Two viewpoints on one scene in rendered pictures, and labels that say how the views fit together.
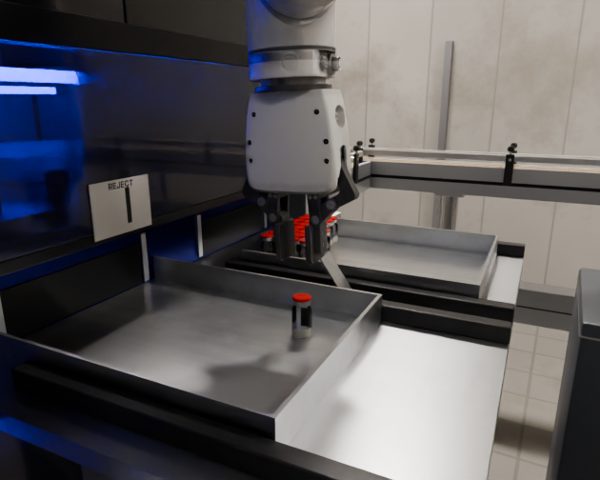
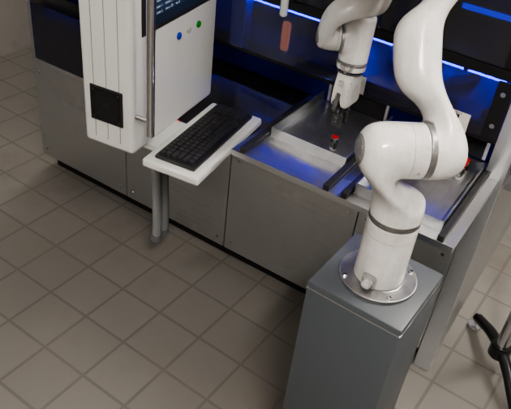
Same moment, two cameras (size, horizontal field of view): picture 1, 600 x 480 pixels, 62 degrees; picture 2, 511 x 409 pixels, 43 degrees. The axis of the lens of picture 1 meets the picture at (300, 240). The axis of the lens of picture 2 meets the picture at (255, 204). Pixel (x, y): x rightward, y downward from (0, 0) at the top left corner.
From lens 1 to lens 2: 1.95 m
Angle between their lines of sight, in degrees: 83
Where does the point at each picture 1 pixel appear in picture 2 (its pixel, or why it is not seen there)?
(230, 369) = (311, 134)
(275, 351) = (320, 143)
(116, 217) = not seen: hidden behind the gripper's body
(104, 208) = not seen: hidden behind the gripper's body
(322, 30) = (342, 56)
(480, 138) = not seen: outside the picture
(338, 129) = (337, 87)
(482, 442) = (270, 165)
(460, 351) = (318, 178)
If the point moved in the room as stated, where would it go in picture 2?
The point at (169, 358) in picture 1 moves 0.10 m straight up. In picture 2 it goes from (318, 125) to (323, 97)
